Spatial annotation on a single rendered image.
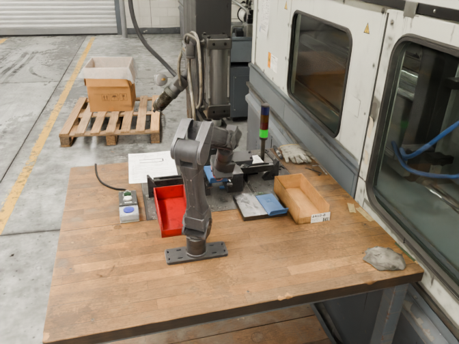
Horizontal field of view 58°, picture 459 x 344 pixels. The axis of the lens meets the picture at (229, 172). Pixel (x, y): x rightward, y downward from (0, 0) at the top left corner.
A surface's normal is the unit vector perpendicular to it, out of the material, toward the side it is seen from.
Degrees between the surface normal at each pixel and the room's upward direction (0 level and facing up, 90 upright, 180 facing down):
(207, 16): 90
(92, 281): 0
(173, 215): 0
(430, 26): 90
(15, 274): 0
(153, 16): 90
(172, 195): 90
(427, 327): 33
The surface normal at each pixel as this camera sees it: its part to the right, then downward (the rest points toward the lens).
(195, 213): -0.36, 0.57
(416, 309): -0.52, -0.70
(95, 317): 0.02, -0.88
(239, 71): 0.19, 0.46
